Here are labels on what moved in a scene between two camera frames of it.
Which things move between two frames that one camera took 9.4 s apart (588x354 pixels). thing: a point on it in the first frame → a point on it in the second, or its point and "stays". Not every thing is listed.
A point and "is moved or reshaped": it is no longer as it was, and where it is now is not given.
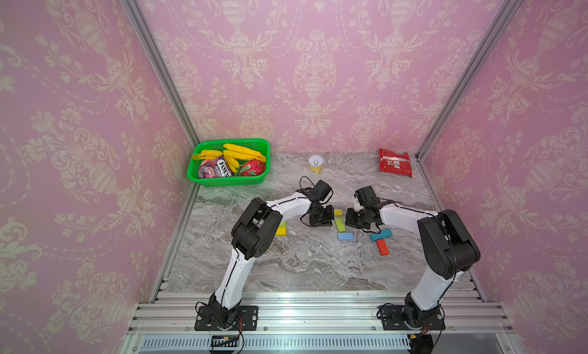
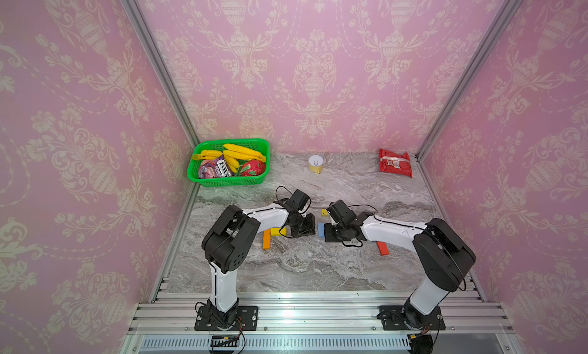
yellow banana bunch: [232, 154] stays
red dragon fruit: [252, 167] stays
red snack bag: [395, 163] stays
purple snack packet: [215, 167] stays
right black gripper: [347, 216] → [325, 237]
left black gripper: [328, 221] → [310, 230]
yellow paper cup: [315, 162] stays
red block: [383, 247] stays
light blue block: [347, 236] is moved or reshaped
